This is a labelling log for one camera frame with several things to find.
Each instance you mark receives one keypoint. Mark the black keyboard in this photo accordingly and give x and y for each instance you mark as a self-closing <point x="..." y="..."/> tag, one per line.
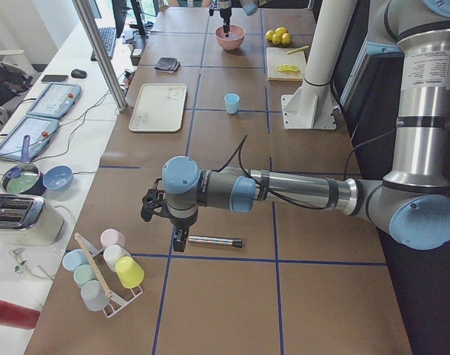
<point x="108" y="37"/>

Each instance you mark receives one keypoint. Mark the red bottle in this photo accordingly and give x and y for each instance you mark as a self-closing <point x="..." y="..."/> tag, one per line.
<point x="18" y="316"/>

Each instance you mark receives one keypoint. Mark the pink bowl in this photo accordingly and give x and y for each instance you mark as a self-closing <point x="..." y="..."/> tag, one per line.
<point x="235" y="44"/>

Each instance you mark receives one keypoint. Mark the silver toaster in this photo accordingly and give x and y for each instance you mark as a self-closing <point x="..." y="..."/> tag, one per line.
<point x="28" y="220"/>

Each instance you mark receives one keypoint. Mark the aluminium frame post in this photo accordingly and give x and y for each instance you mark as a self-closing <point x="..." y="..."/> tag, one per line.
<point x="85" y="15"/>

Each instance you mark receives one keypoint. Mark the black computer mouse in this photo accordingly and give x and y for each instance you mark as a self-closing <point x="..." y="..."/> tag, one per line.
<point x="78" y="74"/>

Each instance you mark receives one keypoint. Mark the grey folded cloth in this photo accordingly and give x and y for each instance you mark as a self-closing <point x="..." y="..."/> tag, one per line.
<point x="167" y="64"/>

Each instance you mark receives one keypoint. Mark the pile of clear ice cubes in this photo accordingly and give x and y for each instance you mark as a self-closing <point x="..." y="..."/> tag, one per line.
<point x="230" y="36"/>

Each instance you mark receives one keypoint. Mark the blue bowl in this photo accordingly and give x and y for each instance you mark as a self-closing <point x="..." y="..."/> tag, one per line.
<point x="58" y="178"/>

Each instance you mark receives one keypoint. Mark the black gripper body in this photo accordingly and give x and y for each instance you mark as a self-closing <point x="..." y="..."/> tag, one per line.
<point x="223" y="7"/>
<point x="182" y="222"/>

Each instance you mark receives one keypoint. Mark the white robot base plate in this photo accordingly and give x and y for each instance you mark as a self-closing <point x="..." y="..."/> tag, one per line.
<point x="310" y="107"/>

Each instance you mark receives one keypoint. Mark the pink cup on rack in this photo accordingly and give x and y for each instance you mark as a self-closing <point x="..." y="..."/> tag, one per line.
<point x="112" y="237"/>

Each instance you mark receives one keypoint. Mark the blue saucepan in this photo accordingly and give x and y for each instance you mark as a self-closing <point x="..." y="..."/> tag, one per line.
<point x="25" y="178"/>

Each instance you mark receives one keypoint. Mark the striped metal muddler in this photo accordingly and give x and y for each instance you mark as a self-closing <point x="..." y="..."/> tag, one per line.
<point x="235" y="243"/>

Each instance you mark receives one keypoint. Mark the yellow plastic knife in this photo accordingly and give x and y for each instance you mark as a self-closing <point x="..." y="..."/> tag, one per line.
<point x="296" y="50"/>

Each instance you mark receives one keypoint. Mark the white cup rack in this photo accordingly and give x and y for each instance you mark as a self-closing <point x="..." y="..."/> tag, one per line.
<point x="105" y="293"/>

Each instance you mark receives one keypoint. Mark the wooden cutting board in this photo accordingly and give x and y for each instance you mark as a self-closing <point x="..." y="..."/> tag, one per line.
<point x="278" y="56"/>

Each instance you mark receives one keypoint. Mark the light blue cup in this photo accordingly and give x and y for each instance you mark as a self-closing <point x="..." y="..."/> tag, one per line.
<point x="231" y="103"/>

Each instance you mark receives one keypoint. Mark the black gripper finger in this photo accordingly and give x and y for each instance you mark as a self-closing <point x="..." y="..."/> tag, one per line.
<point x="179" y="239"/>
<point x="226" y="15"/>

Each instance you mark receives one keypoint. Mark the whole yellow lemon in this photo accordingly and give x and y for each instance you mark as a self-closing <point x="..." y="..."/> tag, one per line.
<point x="269" y="35"/>

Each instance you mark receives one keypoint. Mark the yellow cup on rack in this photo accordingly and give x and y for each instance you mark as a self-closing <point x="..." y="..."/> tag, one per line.
<point x="129" y="272"/>

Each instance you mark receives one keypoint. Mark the cream bear tray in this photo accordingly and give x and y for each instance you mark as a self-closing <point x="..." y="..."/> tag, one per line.
<point x="158" y="108"/>

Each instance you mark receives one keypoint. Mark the blue teach pendant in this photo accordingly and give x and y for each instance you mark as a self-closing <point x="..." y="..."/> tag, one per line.
<point x="40" y="130"/>
<point x="55" y="100"/>

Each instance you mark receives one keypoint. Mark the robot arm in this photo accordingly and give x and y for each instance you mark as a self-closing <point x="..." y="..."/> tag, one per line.
<point x="249" y="6"/>
<point x="410" y="202"/>

